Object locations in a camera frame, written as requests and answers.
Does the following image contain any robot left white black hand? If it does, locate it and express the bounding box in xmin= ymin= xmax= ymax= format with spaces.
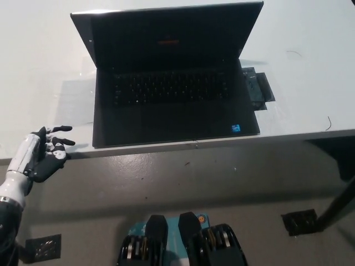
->
xmin=6 ymin=126 xmax=76 ymax=183

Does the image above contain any dark grey laptop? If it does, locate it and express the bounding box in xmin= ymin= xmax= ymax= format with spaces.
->
xmin=69 ymin=1 xmax=264 ymax=149

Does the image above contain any robot left black body block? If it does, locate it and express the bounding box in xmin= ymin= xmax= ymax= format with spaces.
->
xmin=116 ymin=214 xmax=170 ymax=266

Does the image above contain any robot black body block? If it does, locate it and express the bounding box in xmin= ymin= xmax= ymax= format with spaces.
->
xmin=116 ymin=214 xmax=170 ymax=266
xmin=179 ymin=211 xmax=249 ymax=266

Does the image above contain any robot right black body block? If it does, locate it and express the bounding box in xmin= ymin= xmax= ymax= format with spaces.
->
xmin=179 ymin=211 xmax=249 ymax=266

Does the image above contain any black table leg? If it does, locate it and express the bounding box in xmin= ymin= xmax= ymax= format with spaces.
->
xmin=315 ymin=176 xmax=355 ymax=233

